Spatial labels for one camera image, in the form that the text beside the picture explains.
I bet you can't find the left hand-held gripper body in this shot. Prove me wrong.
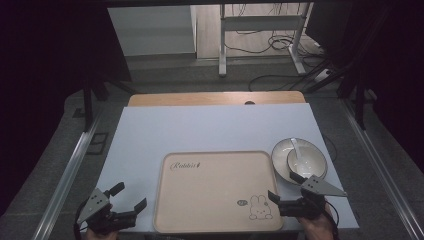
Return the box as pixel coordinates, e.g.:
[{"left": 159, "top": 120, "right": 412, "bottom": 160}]
[{"left": 77, "top": 187, "right": 138, "bottom": 235}]

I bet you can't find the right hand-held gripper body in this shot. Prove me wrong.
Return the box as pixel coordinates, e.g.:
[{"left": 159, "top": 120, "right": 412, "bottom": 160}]
[{"left": 277, "top": 175, "right": 348, "bottom": 221}]

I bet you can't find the white ceramic bowl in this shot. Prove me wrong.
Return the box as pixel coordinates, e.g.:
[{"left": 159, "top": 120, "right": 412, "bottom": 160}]
[{"left": 286, "top": 145, "right": 327, "bottom": 180}]

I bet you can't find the white ceramic spoon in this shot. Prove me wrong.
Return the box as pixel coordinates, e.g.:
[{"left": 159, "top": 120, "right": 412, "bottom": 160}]
[{"left": 290, "top": 137, "right": 306, "bottom": 173}]

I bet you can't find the beige tray with rabbit print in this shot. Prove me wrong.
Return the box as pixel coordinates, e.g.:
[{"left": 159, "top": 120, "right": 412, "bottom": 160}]
[{"left": 152, "top": 150, "right": 285, "bottom": 234}]

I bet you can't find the person's left hand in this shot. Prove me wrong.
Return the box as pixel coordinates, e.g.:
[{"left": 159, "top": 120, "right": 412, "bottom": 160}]
[{"left": 85, "top": 228, "right": 119, "bottom": 240}]

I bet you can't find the person's right hand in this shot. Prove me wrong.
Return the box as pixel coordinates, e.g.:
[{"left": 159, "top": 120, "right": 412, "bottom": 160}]
[{"left": 297, "top": 204, "right": 335, "bottom": 240}]

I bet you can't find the black stand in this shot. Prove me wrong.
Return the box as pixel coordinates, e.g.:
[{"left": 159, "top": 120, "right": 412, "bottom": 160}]
[
  {"left": 81, "top": 75, "right": 136, "bottom": 133},
  {"left": 335, "top": 78, "right": 368, "bottom": 131}
]

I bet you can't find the white board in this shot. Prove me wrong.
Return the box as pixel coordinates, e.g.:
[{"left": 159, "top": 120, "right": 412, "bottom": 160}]
[{"left": 94, "top": 102, "right": 361, "bottom": 233}]

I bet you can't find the white power strip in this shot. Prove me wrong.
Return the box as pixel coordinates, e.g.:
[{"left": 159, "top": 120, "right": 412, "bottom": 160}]
[{"left": 313, "top": 67, "right": 333, "bottom": 83}]

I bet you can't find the wooden table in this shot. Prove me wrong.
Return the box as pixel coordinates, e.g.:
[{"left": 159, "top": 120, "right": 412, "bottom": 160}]
[{"left": 127, "top": 90, "right": 307, "bottom": 108}]

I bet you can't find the white cabinet panel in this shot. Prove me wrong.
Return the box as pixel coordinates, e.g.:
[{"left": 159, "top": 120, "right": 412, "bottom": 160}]
[{"left": 106, "top": 4, "right": 198, "bottom": 57}]

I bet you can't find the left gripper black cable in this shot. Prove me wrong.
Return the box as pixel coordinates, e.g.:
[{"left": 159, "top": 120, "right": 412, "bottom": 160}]
[{"left": 72, "top": 199, "right": 90, "bottom": 240}]

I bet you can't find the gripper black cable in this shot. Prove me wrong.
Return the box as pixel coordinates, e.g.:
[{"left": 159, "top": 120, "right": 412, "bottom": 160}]
[
  {"left": 324, "top": 199, "right": 341, "bottom": 240},
  {"left": 72, "top": 199, "right": 90, "bottom": 240}
]

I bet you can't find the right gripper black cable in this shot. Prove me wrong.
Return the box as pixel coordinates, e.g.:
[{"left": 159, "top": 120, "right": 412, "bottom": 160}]
[{"left": 324, "top": 199, "right": 341, "bottom": 240}]

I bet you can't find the metal rail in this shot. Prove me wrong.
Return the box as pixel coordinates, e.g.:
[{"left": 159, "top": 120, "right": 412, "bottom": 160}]
[
  {"left": 30, "top": 108, "right": 103, "bottom": 240},
  {"left": 339, "top": 99, "right": 424, "bottom": 240}
]

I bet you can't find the thin black cable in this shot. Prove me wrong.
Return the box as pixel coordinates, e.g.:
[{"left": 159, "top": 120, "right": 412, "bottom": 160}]
[{"left": 321, "top": 133, "right": 339, "bottom": 163}]

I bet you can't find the tangle of black cables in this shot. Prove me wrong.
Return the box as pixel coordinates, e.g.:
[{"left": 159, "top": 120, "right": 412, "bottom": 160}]
[{"left": 224, "top": 29, "right": 322, "bottom": 56}]

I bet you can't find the white metal desk frame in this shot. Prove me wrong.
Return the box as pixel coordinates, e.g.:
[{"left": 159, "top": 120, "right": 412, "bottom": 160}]
[{"left": 217, "top": 2, "right": 313, "bottom": 78}]

